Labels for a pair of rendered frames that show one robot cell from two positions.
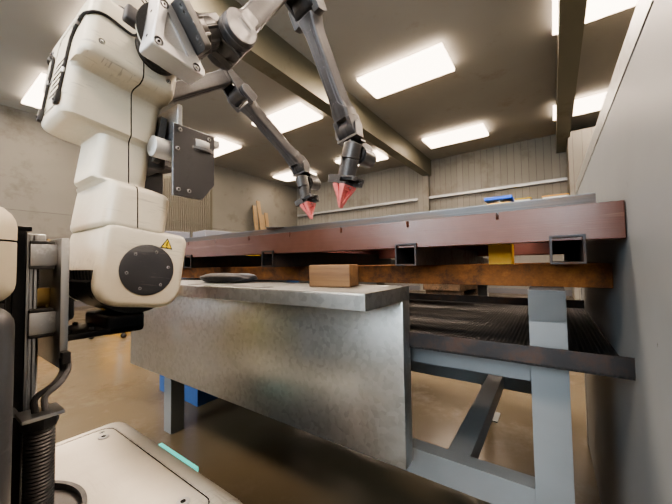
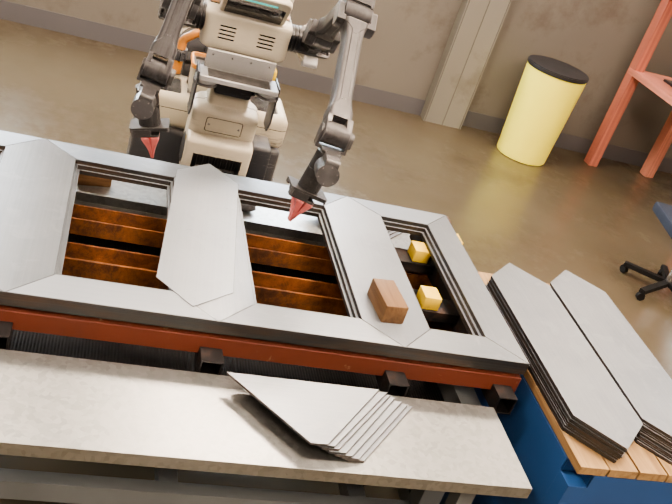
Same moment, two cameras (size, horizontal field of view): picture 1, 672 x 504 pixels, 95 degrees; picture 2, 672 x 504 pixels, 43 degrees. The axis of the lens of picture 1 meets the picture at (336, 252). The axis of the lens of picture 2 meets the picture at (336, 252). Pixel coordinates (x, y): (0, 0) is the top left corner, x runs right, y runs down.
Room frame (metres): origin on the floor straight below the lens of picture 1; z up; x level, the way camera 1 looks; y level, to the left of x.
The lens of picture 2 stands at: (2.64, -1.37, 1.93)
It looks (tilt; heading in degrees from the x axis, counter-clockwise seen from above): 28 degrees down; 126
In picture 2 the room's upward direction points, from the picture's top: 19 degrees clockwise
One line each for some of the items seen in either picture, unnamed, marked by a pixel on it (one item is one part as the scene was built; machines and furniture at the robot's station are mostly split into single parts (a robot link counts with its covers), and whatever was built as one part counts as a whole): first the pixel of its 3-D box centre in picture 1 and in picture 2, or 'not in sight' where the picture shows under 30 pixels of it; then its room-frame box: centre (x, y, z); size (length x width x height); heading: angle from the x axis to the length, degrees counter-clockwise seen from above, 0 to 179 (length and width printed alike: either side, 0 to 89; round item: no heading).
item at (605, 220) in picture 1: (273, 244); not in sight; (0.96, 0.20, 0.80); 1.62 x 0.04 x 0.06; 55
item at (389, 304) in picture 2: not in sight; (387, 300); (1.71, 0.20, 0.87); 0.12 x 0.06 x 0.05; 150
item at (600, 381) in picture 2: not in sight; (587, 354); (2.07, 0.67, 0.82); 0.80 x 0.40 x 0.06; 145
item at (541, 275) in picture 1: (309, 273); (195, 238); (1.11, 0.10, 0.70); 1.66 x 0.08 x 0.05; 55
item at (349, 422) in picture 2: not in sight; (329, 419); (1.89, -0.14, 0.77); 0.45 x 0.20 x 0.04; 55
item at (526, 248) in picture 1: (378, 252); (211, 331); (1.55, -0.21, 0.78); 1.56 x 0.09 x 0.06; 55
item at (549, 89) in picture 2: not in sight; (539, 112); (0.02, 4.06, 0.34); 0.44 x 0.43 x 0.68; 55
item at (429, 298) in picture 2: not in sight; (429, 297); (1.68, 0.45, 0.79); 0.06 x 0.05 x 0.04; 145
